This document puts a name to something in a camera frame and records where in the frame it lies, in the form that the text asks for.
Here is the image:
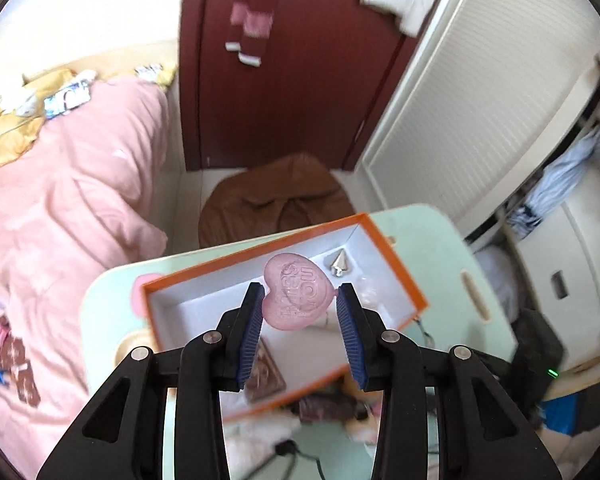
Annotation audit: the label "dark brown printed pouch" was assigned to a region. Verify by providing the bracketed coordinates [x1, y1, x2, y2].
[245, 337, 287, 403]

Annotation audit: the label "mint green cartoon desktop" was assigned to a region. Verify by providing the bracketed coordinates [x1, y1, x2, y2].
[80, 203, 518, 480]

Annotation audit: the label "pink heart-shaped charm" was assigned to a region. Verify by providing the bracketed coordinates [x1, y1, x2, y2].
[263, 252, 337, 332]

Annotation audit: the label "dark red wooden door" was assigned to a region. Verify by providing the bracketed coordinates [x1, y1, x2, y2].
[178, 0, 433, 173]

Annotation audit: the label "blue striped clothes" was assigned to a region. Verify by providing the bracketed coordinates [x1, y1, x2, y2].
[507, 122, 600, 238]

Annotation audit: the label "pink blanket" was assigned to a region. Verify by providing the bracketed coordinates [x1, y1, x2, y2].
[0, 77, 171, 466]

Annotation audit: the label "white louvred wardrobe door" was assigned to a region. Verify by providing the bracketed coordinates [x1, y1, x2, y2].
[362, 0, 600, 241]

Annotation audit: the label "silver arrowhead trinket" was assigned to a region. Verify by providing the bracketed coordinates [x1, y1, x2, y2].
[328, 247, 353, 278]

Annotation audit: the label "brown cushion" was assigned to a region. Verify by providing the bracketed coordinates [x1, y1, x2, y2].
[198, 152, 357, 250]

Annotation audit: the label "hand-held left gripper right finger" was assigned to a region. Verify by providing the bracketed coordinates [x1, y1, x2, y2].
[335, 282, 563, 480]

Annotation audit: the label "orange cardboard box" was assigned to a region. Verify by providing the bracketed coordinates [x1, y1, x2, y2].
[140, 212, 429, 423]

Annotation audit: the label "small white printed packet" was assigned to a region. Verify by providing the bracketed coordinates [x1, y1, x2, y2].
[135, 62, 166, 81]

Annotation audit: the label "white drawer cabinet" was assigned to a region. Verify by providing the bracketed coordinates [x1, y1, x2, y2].
[500, 200, 600, 376]

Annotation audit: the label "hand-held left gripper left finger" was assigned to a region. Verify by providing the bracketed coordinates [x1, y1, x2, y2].
[36, 282, 266, 480]

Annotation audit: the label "red and pink striped scarf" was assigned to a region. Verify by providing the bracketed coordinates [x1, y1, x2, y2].
[225, 0, 283, 67]

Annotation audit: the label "black cable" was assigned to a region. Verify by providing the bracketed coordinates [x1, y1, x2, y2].
[275, 440, 326, 480]

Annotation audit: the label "blue printed packet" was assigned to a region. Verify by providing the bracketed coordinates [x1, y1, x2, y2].
[45, 80, 93, 118]

